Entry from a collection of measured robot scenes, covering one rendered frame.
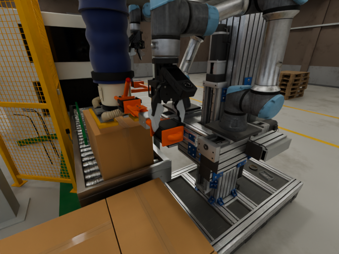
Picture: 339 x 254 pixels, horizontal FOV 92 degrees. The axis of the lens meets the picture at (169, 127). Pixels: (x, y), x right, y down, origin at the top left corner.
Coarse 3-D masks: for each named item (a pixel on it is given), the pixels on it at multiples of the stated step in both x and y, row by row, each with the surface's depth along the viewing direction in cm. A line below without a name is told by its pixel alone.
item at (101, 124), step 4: (92, 108) 106; (92, 112) 101; (92, 116) 98; (96, 116) 94; (100, 116) 93; (96, 120) 89; (100, 120) 87; (108, 120) 87; (112, 120) 88; (116, 120) 89; (100, 124) 84; (104, 124) 84; (108, 124) 85; (112, 124) 86; (116, 124) 87; (100, 128) 83
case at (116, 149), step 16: (96, 128) 112; (112, 128) 112; (128, 128) 113; (144, 128) 120; (96, 144) 106; (112, 144) 110; (128, 144) 117; (144, 144) 125; (96, 160) 138; (112, 160) 114; (128, 160) 122; (144, 160) 130; (112, 176) 119
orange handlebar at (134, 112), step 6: (138, 84) 129; (132, 90) 106; (138, 90) 108; (144, 90) 111; (150, 90) 113; (132, 108) 68; (138, 108) 68; (144, 108) 69; (132, 114) 69; (150, 120) 57; (180, 132) 48; (168, 138) 47; (174, 138) 47; (180, 138) 48
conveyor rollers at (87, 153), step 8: (80, 112) 264; (80, 128) 212; (80, 136) 190; (80, 144) 175; (88, 144) 172; (88, 152) 157; (88, 160) 149; (88, 168) 135; (96, 168) 137; (88, 176) 127; (96, 176) 129; (88, 184) 119
